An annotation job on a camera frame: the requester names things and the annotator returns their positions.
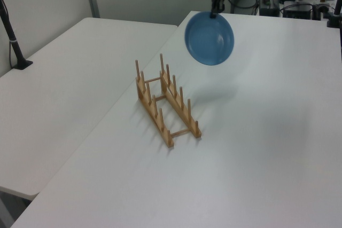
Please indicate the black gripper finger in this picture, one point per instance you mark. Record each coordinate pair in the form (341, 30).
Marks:
(221, 6)
(213, 7)

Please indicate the blue round plate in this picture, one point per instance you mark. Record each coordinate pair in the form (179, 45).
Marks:
(209, 38)

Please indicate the wooden plate rack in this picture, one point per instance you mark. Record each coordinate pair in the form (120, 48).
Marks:
(167, 100)

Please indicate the black electronics box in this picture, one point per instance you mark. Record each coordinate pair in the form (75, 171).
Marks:
(270, 6)

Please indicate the black flat device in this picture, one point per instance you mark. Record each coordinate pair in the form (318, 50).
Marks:
(298, 11)

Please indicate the black clamp stand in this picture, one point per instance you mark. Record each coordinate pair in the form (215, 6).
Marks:
(335, 17)

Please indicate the black camera stand pole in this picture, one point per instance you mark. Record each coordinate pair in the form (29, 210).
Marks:
(12, 41)

